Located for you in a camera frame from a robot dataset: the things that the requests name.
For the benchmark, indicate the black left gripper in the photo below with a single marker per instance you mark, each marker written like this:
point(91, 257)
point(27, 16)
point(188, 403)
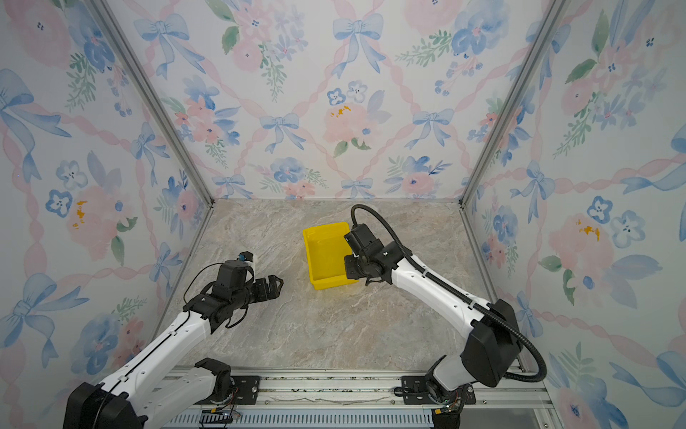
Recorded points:
point(264, 293)

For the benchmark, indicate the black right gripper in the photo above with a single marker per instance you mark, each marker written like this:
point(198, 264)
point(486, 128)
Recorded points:
point(350, 270)

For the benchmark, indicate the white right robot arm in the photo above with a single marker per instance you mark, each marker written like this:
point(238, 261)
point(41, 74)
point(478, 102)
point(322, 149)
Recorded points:
point(490, 349)

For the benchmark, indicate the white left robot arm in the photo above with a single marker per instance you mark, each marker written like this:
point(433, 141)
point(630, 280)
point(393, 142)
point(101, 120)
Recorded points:
point(131, 397)

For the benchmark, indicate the yellow plastic bin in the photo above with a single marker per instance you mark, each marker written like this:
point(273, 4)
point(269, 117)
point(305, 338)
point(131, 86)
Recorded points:
point(326, 249)

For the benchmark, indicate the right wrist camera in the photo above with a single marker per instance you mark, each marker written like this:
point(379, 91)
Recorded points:
point(362, 241)

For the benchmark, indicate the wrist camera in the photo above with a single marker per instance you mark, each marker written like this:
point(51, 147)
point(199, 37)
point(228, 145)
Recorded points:
point(362, 241)
point(232, 276)

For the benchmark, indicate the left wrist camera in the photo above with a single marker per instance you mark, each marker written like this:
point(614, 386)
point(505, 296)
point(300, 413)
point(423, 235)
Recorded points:
point(232, 276)

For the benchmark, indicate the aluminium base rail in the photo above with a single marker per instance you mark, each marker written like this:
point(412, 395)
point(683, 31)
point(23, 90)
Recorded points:
point(326, 398)

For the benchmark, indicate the aluminium corner post left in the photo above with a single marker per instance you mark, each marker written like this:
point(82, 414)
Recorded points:
point(105, 18)

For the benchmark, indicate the aluminium corner post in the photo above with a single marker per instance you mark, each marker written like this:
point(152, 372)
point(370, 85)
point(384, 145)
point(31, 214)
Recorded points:
point(542, 39)
point(105, 18)

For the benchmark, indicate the aluminium corner post right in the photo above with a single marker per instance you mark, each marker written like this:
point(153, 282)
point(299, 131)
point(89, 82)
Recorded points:
point(542, 39)

